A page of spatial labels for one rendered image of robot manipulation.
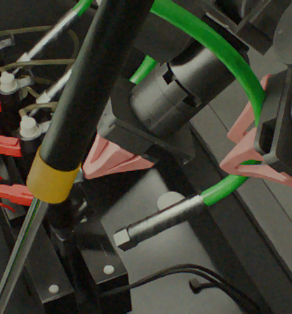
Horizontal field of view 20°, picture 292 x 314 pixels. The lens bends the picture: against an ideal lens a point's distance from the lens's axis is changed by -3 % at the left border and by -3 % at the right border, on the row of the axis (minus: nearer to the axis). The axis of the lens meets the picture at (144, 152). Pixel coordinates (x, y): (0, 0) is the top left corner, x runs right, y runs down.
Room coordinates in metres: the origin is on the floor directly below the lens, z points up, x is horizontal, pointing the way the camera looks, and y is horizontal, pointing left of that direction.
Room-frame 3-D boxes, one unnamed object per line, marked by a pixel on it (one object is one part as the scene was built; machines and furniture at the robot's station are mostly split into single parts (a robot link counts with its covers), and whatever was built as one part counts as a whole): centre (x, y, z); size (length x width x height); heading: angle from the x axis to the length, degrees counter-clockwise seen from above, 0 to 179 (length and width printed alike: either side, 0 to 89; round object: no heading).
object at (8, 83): (0.72, 0.15, 1.10); 0.02 x 0.02 x 0.03
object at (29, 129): (0.64, 0.12, 1.10); 0.02 x 0.02 x 0.03
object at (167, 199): (0.74, -0.03, 0.84); 0.04 x 0.04 x 0.01
